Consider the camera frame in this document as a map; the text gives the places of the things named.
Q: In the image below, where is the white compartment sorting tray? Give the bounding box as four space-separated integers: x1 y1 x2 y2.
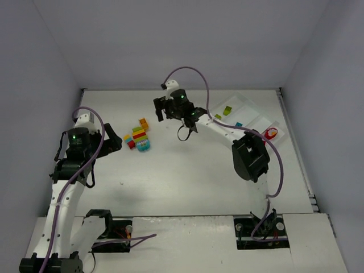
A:
202 92 288 166

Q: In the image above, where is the teal flower face brick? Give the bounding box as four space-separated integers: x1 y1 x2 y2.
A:
136 139 151 152

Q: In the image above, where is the small red brick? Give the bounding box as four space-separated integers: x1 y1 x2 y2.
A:
128 142 136 150

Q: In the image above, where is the yellow curved brick back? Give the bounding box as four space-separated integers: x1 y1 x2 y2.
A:
139 118 149 130

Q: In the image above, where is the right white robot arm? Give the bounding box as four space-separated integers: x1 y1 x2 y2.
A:
153 89 270 221

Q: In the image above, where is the long green brick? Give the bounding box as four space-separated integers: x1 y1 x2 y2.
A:
134 135 148 143

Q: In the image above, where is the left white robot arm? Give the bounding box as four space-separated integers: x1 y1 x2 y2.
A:
19 123 122 272

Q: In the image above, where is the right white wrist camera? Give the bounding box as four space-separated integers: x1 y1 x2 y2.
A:
161 80 180 92

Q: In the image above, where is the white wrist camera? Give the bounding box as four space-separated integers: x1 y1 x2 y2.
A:
73 112 96 132
161 80 180 92

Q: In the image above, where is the long yellow brick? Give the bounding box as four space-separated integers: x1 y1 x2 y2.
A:
132 129 146 136

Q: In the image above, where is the green curved brick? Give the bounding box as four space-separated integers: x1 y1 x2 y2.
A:
223 106 232 116

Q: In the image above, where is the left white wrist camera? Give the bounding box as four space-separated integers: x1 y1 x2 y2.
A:
73 112 96 132

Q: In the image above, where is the red flower print brick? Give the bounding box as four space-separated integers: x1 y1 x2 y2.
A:
264 127 279 140

